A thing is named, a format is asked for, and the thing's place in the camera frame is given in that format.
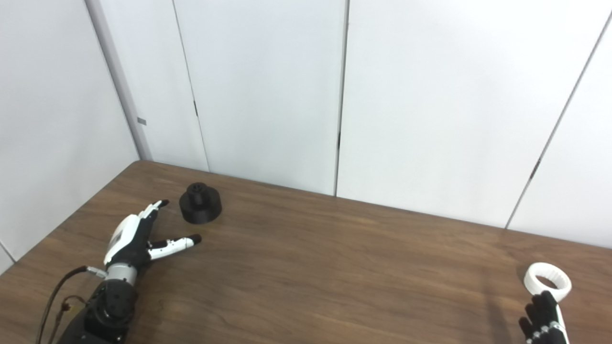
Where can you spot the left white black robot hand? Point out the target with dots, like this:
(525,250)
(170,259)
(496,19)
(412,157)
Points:
(128,239)

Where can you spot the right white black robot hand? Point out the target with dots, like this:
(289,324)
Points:
(545,320)

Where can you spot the round black plastic part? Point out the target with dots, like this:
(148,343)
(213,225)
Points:
(201,208)

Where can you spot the grey partition post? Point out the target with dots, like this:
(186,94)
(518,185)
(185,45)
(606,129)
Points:
(119,86)

